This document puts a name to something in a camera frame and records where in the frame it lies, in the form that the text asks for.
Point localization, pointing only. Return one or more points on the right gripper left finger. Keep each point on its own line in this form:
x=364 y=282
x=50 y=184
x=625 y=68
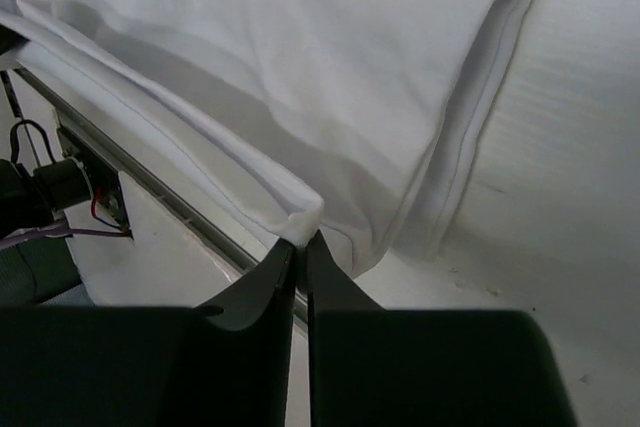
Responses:
x=222 y=363

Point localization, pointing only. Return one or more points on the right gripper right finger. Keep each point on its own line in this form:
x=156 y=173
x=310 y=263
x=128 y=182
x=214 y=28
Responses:
x=371 y=366

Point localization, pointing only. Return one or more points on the white skirt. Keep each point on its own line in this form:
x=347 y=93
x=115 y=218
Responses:
x=355 y=118

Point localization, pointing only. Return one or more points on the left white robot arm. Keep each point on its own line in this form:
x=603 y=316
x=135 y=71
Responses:
x=30 y=199

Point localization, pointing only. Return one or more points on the front aluminium rail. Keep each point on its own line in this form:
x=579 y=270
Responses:
x=184 y=249

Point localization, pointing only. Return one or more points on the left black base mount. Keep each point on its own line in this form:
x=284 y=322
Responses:
x=90 y=172

